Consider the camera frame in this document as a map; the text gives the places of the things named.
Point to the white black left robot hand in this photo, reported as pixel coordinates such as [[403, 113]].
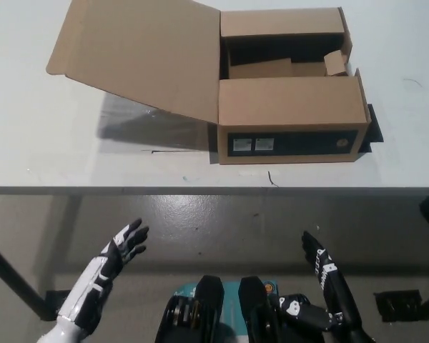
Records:
[[103, 268]]

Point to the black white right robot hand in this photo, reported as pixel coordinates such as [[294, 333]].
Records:
[[325, 271]]

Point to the brown cardboard storage box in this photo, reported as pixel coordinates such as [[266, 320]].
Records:
[[289, 103]]

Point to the small cardboard insert box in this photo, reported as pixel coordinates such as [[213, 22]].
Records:
[[334, 63]]

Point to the black floor tape patch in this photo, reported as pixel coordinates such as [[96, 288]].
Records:
[[397, 307], [55, 303]]

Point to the black metal table leg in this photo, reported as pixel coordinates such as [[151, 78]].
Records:
[[18, 278]]

